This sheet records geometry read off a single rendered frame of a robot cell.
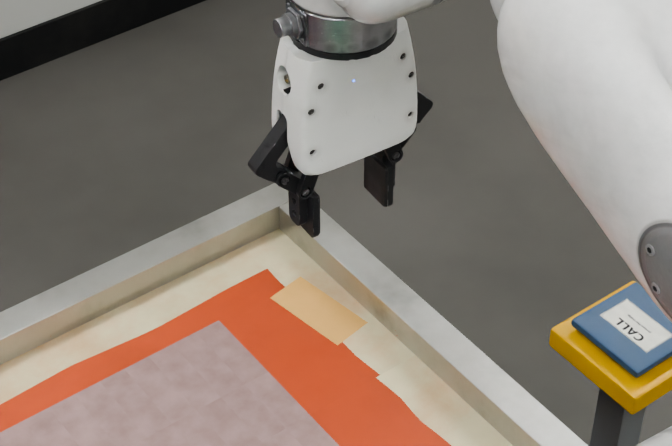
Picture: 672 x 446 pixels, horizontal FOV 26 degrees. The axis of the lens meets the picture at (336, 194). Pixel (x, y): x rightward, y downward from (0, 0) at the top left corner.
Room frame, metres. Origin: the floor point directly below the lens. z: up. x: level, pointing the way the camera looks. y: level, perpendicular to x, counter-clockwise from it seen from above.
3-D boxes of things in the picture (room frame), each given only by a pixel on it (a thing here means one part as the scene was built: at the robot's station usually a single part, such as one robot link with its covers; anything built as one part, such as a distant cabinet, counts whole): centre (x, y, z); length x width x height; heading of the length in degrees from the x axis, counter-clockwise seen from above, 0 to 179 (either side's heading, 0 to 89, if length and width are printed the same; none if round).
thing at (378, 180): (0.86, -0.04, 1.40); 0.03 x 0.03 x 0.07; 32
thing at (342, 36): (0.83, 0.00, 1.55); 0.09 x 0.07 x 0.03; 122
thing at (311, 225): (0.81, 0.03, 1.40); 0.03 x 0.03 x 0.07; 32
